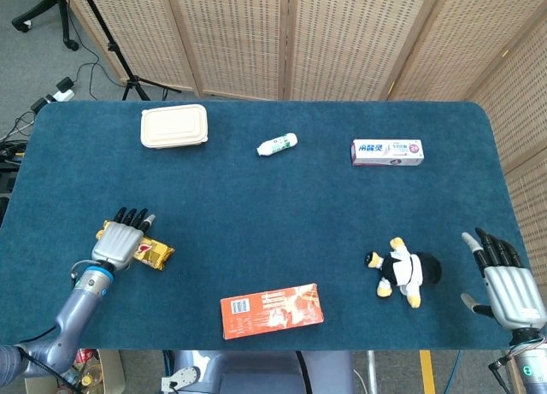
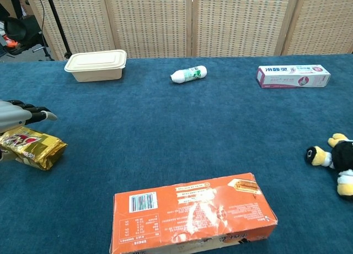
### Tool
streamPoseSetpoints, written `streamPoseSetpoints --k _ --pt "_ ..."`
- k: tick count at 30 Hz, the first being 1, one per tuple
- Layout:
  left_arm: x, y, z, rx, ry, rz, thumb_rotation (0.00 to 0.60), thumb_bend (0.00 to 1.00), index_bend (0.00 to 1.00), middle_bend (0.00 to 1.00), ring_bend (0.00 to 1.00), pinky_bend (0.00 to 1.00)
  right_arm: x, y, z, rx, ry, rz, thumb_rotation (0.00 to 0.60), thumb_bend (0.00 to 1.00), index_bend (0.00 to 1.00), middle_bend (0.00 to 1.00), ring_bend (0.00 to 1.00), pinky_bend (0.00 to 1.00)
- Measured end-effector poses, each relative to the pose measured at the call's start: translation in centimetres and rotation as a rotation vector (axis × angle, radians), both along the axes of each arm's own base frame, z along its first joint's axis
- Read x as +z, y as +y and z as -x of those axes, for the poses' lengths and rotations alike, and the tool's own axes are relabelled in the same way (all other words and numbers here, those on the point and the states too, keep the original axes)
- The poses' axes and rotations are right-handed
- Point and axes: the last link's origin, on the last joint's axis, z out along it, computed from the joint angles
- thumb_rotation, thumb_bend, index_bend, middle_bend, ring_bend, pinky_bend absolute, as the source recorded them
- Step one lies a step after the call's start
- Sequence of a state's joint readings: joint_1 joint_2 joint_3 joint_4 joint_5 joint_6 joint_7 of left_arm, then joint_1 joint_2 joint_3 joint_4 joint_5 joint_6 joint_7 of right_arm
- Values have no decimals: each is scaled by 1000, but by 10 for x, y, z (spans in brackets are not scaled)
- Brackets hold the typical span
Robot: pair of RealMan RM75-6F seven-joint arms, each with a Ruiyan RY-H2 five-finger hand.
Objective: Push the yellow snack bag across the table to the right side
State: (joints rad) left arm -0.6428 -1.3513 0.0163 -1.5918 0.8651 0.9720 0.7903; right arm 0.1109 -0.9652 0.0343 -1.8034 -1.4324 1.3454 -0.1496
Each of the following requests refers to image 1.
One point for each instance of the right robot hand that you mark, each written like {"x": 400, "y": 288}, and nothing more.
{"x": 513, "y": 291}

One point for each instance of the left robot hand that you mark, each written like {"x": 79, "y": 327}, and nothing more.
{"x": 117, "y": 242}

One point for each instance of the yellow snack pack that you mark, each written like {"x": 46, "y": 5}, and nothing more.
{"x": 158, "y": 254}

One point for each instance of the penguin plush toy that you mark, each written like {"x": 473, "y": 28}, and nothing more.
{"x": 401, "y": 270}

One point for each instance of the red drink can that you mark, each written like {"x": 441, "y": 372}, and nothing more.
{"x": 84, "y": 356}

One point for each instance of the black equipment case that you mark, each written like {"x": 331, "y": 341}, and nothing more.
{"x": 5, "y": 180}

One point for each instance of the beige lidded lunch box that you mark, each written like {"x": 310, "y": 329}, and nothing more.
{"x": 173, "y": 125}

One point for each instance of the cardboard waste box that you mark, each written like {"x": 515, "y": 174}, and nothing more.
{"x": 113, "y": 372}

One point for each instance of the blue table cloth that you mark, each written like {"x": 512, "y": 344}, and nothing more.
{"x": 256, "y": 219}

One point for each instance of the yellow cap bottle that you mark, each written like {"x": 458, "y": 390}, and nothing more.
{"x": 86, "y": 380}

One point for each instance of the white power strip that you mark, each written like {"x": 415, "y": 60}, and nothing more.
{"x": 62, "y": 96}

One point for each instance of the black power brick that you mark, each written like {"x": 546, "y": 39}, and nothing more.
{"x": 38, "y": 104}

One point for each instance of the metal table leg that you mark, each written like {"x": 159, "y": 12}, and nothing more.
{"x": 372, "y": 372}

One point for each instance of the black power adapter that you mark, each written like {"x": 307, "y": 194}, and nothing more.
{"x": 65, "y": 84}

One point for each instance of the orange cardboard box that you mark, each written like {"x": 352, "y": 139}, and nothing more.
{"x": 269, "y": 310}

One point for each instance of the small white bottle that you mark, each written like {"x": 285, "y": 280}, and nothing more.
{"x": 278, "y": 144}

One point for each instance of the white toothpaste box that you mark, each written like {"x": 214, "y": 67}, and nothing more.
{"x": 384, "y": 152}

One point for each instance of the grey robot torso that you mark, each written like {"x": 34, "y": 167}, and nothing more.
{"x": 256, "y": 372}

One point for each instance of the black tripod stand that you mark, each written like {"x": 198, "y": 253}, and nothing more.
{"x": 113, "y": 48}

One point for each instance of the black office chair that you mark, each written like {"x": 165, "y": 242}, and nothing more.
{"x": 64, "y": 22}

